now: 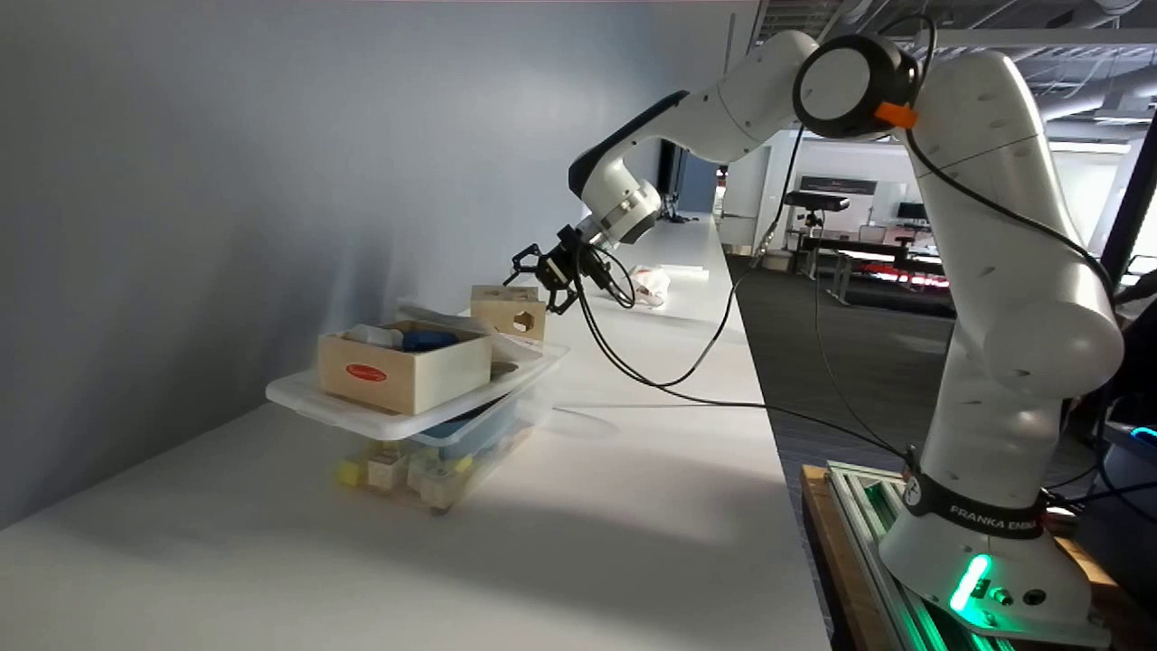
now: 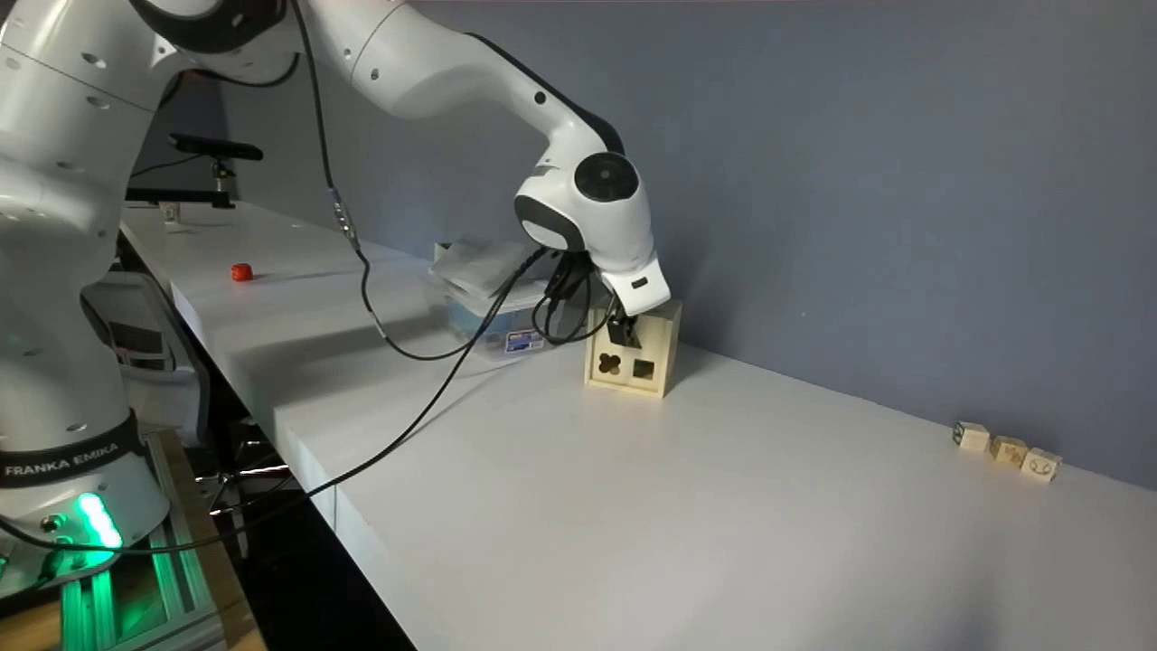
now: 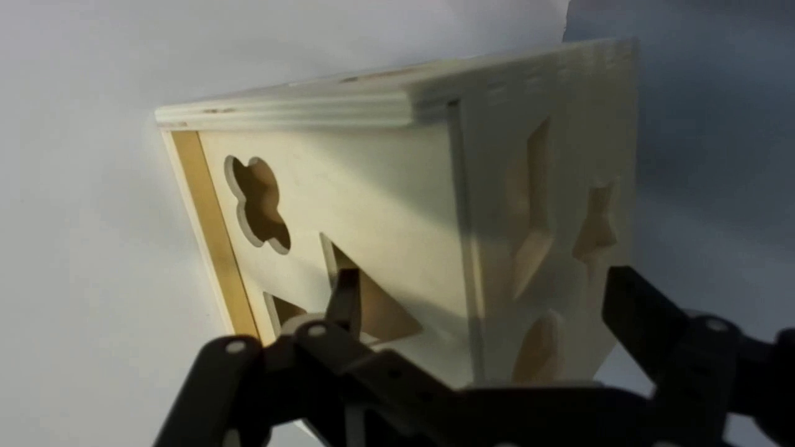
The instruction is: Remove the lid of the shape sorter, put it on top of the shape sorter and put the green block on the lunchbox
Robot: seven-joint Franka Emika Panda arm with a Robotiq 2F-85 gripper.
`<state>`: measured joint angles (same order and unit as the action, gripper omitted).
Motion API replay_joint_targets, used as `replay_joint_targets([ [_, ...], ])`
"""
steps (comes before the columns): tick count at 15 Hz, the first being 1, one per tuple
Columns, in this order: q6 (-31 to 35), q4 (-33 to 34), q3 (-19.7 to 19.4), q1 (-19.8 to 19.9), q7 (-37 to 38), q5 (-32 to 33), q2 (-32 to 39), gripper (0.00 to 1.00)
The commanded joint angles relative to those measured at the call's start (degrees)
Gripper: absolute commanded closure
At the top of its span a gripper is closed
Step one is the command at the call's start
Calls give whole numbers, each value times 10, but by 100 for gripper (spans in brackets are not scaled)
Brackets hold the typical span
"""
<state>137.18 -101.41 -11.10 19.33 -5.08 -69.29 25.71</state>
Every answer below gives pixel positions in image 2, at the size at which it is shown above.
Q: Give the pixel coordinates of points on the small red object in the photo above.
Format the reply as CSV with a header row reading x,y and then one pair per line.
x,y
245,272

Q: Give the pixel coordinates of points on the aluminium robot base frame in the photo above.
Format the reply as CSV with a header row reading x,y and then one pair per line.
x,y
133,608

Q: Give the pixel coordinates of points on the wooden shape sorter cube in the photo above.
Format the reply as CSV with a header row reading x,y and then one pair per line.
x,y
671,349

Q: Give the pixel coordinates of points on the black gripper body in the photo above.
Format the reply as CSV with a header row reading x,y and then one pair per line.
x,y
628,321

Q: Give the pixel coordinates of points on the clear plastic container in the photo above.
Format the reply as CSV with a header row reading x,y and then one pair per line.
x,y
481,326

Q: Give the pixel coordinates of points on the white plastic container lid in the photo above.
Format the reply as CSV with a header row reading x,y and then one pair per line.
x,y
474,293

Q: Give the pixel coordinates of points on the black camera on stand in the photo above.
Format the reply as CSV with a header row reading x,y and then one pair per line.
x,y
217,147

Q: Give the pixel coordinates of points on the small wooden cube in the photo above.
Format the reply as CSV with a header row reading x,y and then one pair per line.
x,y
1009,454
1043,468
973,440

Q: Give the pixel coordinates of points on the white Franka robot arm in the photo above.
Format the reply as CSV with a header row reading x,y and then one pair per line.
x,y
422,61

